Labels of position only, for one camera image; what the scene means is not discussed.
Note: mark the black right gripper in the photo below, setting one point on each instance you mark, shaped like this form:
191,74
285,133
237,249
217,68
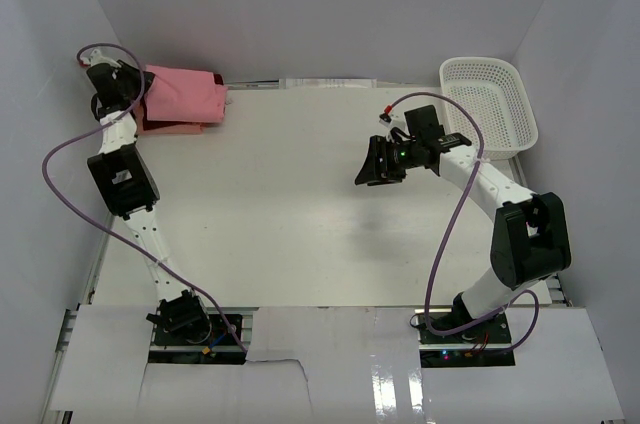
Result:
372,173

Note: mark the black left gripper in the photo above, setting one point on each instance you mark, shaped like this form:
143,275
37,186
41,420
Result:
131,72

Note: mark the pink t-shirt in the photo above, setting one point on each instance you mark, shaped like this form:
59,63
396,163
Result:
185,94

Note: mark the white perforated plastic basket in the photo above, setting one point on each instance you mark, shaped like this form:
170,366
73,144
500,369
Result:
493,95

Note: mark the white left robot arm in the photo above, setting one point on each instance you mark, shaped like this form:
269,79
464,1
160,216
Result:
131,194

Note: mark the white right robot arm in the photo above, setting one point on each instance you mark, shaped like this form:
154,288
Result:
529,240

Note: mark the dark red folded t-shirt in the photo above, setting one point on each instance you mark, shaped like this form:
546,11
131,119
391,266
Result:
145,121

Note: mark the peach folded t-shirt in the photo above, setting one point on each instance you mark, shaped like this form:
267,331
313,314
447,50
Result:
152,128

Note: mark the white front cover board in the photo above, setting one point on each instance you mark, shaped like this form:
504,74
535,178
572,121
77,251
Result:
332,365

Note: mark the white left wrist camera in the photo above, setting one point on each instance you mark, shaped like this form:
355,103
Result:
95,57

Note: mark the white paper sheet at wall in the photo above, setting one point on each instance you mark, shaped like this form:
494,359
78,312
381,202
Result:
327,83

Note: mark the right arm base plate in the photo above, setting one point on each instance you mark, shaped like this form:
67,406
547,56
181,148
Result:
485,345

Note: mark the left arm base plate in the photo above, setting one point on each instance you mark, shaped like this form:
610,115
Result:
212,345

